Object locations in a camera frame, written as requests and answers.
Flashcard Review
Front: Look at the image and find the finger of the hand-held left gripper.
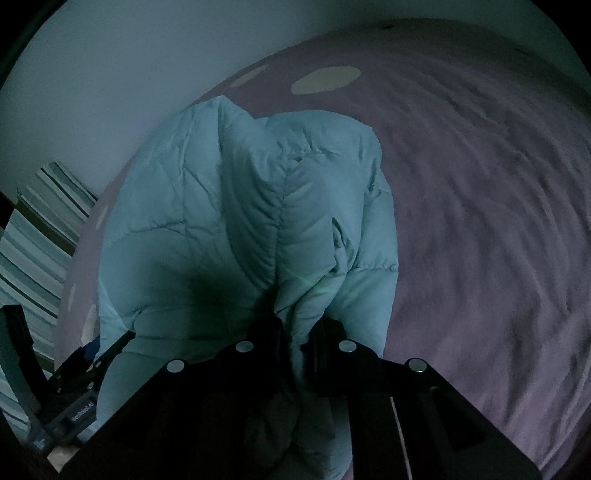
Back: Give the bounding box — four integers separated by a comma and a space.
48, 330, 137, 386
0, 304, 51, 432

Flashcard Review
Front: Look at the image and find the striped cloth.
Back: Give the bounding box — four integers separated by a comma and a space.
0, 161, 100, 432

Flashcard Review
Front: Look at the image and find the pink dotted bed blanket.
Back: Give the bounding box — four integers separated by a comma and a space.
53, 18, 591, 480

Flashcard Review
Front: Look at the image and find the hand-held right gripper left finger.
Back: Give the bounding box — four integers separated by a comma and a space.
69, 322, 297, 480

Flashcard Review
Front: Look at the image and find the light blue puffer jacket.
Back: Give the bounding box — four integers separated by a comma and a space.
95, 96, 400, 480

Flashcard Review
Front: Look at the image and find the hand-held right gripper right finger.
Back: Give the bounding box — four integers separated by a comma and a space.
307, 318, 543, 480

